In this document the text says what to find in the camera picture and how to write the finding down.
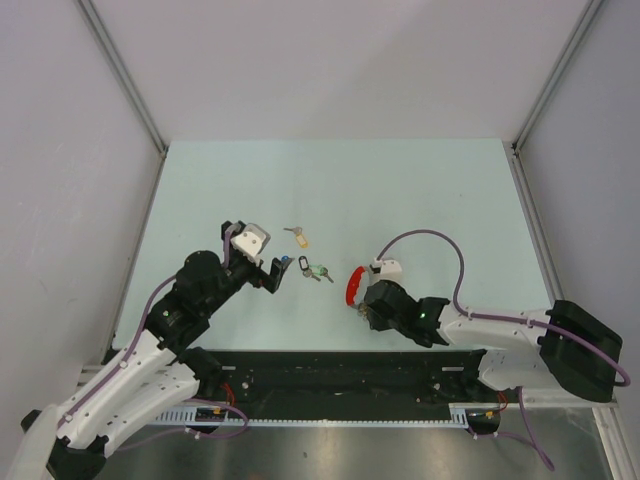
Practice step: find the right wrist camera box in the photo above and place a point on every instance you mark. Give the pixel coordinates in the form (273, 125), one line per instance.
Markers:
(385, 269)

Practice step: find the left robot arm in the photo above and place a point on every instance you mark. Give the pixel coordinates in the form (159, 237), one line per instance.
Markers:
(158, 369)

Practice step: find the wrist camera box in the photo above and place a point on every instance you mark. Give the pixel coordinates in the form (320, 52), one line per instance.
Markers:
(249, 239)
(385, 269)

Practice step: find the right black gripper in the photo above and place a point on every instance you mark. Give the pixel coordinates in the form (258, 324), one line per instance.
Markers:
(375, 322)

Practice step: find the red handled metal key holder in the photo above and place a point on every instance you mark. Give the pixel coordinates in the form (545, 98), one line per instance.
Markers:
(356, 286)

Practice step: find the white slotted cable duct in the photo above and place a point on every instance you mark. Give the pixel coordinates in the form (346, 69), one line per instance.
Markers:
(185, 416)

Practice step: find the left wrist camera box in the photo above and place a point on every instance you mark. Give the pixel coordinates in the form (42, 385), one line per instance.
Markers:
(249, 239)

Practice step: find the yellow capped key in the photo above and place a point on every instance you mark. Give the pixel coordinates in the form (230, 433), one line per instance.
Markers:
(362, 311)

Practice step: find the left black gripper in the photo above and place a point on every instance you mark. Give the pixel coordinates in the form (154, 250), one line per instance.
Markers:
(260, 277)

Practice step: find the key with yellow tag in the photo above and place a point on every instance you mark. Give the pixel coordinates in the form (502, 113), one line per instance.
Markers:
(299, 236)

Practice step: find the keys with black green tags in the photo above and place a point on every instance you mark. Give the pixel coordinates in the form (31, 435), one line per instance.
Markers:
(314, 271)

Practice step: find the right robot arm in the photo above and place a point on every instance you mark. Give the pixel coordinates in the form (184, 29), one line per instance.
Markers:
(562, 347)

